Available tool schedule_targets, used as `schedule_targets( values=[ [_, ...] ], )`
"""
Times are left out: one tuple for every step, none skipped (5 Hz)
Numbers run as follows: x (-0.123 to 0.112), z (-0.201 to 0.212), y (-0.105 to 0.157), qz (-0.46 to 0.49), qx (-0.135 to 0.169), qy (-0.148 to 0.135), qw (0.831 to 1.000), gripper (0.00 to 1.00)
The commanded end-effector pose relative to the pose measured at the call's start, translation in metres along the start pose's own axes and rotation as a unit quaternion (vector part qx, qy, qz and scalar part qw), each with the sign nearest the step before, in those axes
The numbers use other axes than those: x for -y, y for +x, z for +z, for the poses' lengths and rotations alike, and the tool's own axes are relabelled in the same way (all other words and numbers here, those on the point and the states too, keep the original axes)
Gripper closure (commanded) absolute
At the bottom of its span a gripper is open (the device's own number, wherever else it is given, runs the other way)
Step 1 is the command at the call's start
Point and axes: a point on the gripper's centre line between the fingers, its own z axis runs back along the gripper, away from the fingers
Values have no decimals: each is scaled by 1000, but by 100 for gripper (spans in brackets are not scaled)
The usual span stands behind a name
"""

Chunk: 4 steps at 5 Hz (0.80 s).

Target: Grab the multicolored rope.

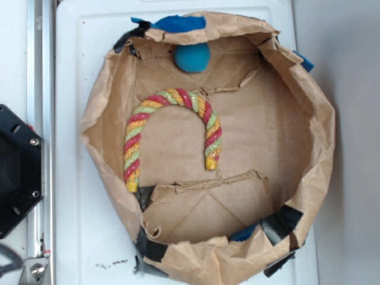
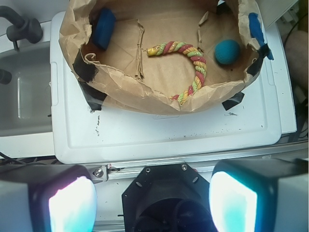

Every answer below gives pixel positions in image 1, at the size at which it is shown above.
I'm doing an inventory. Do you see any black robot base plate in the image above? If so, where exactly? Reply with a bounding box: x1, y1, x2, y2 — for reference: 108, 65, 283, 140
0, 104, 43, 239

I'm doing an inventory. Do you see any aluminium extrusion rail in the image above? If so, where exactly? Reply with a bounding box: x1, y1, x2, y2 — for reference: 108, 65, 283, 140
27, 1, 58, 284

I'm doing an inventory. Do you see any brown paper bag container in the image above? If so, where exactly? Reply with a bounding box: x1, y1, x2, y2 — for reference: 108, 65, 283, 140
81, 12, 335, 284

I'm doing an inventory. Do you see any white plastic tray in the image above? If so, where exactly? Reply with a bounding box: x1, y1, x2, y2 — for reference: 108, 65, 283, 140
54, 0, 320, 285

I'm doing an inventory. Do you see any metal corner bracket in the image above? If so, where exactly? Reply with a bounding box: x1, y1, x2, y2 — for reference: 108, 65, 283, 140
18, 257, 49, 285

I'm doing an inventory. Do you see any multicolored twisted rope toy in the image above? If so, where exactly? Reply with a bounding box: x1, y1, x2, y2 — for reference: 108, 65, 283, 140
123, 88, 222, 194

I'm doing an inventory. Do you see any blue ball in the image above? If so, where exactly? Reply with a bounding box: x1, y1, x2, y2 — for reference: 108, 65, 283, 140
174, 43, 211, 73

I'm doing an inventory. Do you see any black cable loop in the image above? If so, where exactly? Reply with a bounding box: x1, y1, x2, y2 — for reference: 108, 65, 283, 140
0, 243, 24, 274

